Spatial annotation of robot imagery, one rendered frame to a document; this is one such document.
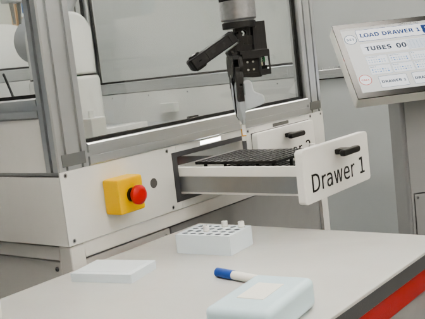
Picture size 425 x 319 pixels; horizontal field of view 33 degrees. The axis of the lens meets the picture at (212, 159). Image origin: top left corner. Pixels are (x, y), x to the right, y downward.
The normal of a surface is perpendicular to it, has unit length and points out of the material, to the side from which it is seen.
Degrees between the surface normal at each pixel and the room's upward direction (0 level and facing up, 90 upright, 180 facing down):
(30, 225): 90
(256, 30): 90
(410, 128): 90
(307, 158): 90
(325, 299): 0
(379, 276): 0
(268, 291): 0
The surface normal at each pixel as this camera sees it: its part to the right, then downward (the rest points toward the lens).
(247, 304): -0.11, -0.99
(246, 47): 0.14, 0.11
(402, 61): 0.04, -0.55
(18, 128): -0.61, 0.17
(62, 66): 0.79, -0.01
